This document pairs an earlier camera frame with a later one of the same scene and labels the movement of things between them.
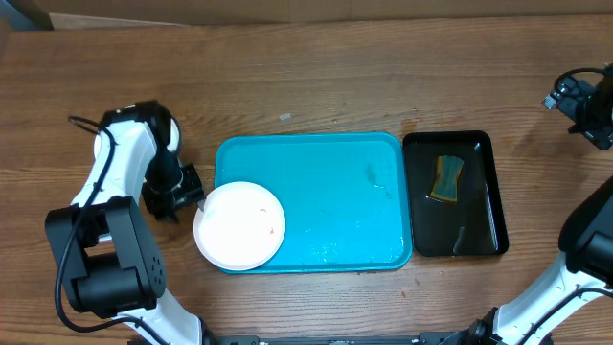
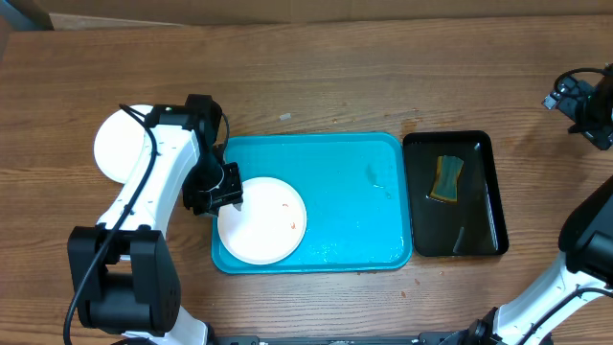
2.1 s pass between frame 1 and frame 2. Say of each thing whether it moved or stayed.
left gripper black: moved
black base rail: stayed
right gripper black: stayed
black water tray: stayed
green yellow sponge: stayed
